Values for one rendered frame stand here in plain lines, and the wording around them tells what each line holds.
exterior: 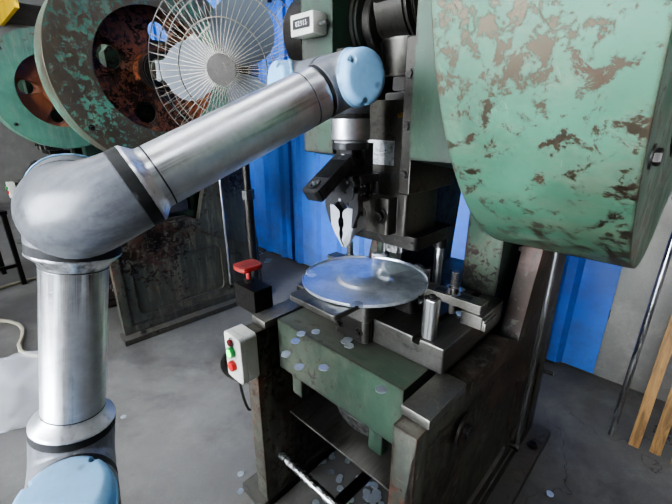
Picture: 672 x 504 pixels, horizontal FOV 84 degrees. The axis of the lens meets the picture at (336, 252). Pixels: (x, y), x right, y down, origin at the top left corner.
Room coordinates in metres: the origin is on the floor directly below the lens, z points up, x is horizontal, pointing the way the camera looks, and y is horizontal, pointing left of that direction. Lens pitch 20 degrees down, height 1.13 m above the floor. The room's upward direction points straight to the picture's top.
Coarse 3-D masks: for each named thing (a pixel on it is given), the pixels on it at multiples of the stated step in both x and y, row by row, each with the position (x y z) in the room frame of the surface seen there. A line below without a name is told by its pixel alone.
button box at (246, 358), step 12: (240, 324) 0.86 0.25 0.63; (228, 336) 0.81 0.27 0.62; (240, 336) 0.80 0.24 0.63; (252, 336) 0.81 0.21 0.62; (240, 348) 0.78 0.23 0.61; (252, 348) 0.80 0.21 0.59; (228, 360) 0.82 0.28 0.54; (240, 360) 0.78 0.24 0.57; (252, 360) 0.80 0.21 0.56; (240, 372) 0.78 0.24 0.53; (252, 372) 0.80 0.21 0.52; (240, 384) 0.84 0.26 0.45
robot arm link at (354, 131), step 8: (336, 120) 0.73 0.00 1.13; (344, 120) 0.72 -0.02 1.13; (352, 120) 0.72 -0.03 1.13; (360, 120) 0.72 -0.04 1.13; (368, 120) 0.74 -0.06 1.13; (336, 128) 0.73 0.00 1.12; (344, 128) 0.72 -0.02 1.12; (352, 128) 0.72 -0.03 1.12; (360, 128) 0.72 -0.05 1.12; (368, 128) 0.74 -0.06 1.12; (336, 136) 0.73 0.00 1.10; (344, 136) 0.72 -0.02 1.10; (352, 136) 0.72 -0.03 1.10; (360, 136) 0.72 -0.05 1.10; (368, 136) 0.74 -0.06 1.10
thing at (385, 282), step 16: (352, 256) 0.94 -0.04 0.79; (320, 272) 0.84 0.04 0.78; (336, 272) 0.84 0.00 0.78; (352, 272) 0.82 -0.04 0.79; (368, 272) 0.82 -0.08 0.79; (384, 272) 0.82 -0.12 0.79; (400, 272) 0.83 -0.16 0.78; (416, 272) 0.83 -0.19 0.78; (320, 288) 0.75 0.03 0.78; (336, 288) 0.74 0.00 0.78; (352, 288) 0.74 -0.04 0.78; (368, 288) 0.74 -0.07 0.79; (384, 288) 0.74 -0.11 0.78; (400, 288) 0.74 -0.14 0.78; (416, 288) 0.74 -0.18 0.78; (336, 304) 0.67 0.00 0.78; (352, 304) 0.67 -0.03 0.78; (368, 304) 0.67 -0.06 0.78; (384, 304) 0.66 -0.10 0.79; (400, 304) 0.67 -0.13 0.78
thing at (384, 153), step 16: (400, 96) 0.85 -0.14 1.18; (384, 112) 0.82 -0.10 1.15; (400, 112) 0.79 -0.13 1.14; (384, 128) 0.82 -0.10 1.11; (400, 128) 0.80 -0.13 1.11; (384, 144) 0.82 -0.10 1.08; (400, 144) 0.79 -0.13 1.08; (384, 160) 0.82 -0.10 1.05; (384, 176) 0.82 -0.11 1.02; (384, 192) 0.82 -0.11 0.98; (432, 192) 0.85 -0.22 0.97; (368, 208) 0.81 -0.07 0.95; (384, 208) 0.78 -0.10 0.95; (400, 208) 0.79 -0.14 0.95; (416, 208) 0.80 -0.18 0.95; (432, 208) 0.85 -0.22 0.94; (368, 224) 0.81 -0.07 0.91; (384, 224) 0.78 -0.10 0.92; (400, 224) 0.79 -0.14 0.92; (416, 224) 0.81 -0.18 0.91; (432, 224) 0.86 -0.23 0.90
